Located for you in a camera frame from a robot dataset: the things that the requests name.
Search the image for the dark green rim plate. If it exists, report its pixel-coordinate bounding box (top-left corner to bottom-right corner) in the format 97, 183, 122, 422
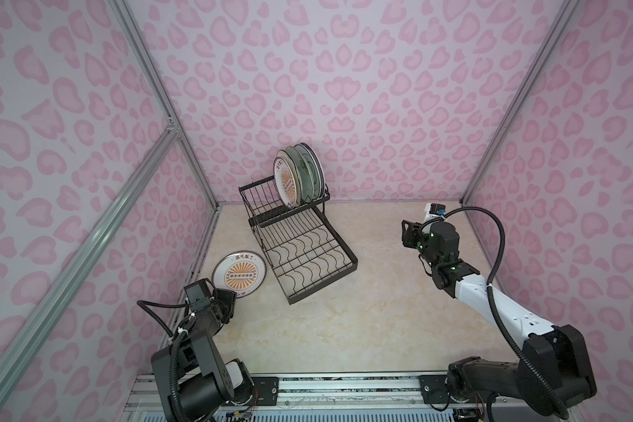
301, 142, 326, 198

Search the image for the light blue flower plate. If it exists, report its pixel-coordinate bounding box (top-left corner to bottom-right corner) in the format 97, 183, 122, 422
287, 146, 315, 203

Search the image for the orange sunburst plate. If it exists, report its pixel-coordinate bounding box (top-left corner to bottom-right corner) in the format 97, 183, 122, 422
212, 251, 267, 298
273, 149, 300, 209

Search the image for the cream floral rim plate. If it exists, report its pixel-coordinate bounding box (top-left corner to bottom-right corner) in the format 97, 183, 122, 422
277, 149, 305, 207

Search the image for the white plate quatrefoil emblem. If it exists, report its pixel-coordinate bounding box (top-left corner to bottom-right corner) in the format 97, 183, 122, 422
295, 143, 325, 202

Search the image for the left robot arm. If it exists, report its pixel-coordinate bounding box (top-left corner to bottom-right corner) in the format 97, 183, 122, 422
151, 279, 258, 421

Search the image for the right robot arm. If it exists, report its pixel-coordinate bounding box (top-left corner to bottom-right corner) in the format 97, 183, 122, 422
401, 218, 597, 418

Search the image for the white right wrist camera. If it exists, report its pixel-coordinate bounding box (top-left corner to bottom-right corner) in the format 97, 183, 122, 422
424, 202, 446, 223

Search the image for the black wire dish rack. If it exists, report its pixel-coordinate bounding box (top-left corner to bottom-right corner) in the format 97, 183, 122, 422
239, 177, 359, 305

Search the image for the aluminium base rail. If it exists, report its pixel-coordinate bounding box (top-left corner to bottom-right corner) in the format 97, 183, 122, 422
118, 368, 587, 422

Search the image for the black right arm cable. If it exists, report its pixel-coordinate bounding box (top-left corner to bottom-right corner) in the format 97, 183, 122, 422
418, 206, 571, 422

